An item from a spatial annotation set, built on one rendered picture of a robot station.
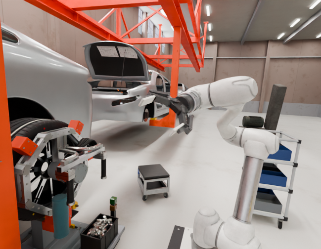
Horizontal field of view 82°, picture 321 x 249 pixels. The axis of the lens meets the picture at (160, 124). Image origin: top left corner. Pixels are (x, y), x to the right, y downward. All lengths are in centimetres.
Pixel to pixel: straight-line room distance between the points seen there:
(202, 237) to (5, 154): 114
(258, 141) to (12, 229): 132
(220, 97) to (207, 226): 83
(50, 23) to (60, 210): 613
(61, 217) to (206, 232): 88
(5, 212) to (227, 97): 104
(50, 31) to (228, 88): 644
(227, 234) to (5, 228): 110
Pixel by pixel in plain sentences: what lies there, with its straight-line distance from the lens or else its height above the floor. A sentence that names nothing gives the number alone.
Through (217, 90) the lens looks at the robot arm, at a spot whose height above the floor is 141.
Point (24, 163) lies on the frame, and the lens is 124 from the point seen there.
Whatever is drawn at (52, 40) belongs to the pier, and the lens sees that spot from 684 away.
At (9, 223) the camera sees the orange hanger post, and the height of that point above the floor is 80.
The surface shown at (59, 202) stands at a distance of 132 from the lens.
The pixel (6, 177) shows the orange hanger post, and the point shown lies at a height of 101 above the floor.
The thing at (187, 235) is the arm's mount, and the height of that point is 39.
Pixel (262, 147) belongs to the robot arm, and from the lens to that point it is 122.
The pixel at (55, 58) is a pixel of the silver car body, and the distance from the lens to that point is 196.
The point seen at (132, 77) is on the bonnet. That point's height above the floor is 174.
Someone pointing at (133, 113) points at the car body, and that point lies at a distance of 388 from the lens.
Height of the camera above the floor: 139
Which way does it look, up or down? 10 degrees down
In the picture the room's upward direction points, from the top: 3 degrees clockwise
